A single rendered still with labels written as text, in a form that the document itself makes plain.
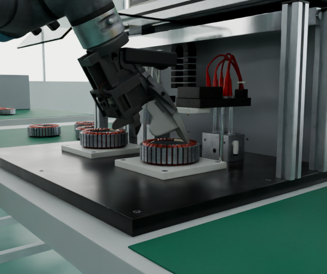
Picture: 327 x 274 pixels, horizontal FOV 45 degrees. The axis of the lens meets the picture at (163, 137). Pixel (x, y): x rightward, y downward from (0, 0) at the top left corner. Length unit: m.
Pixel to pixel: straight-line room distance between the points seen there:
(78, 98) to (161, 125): 5.28
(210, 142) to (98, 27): 0.35
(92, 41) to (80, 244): 0.30
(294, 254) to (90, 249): 0.22
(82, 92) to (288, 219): 5.49
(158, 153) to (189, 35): 0.27
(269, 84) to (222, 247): 0.51
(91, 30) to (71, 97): 5.25
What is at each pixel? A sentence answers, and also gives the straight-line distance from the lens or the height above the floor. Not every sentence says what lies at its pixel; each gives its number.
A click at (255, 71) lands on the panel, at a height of 0.95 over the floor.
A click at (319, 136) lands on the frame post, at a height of 0.83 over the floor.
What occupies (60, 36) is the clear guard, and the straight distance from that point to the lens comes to 0.75.
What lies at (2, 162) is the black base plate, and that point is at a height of 0.76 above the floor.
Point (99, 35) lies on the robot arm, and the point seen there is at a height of 1.00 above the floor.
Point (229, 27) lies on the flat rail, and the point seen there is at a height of 1.03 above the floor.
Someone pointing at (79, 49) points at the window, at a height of 1.46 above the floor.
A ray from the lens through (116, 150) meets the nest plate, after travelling 0.86.
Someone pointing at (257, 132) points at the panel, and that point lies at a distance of 0.91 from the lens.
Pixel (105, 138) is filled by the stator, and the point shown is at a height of 0.80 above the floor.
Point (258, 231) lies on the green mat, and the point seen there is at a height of 0.75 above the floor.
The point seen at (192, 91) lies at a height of 0.91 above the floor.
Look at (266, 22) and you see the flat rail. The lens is 0.70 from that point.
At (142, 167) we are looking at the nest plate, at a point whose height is 0.78.
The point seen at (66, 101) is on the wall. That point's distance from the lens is 5.82.
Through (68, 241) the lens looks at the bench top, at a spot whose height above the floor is 0.73.
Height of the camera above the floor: 0.92
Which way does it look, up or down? 7 degrees down
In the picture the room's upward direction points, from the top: straight up
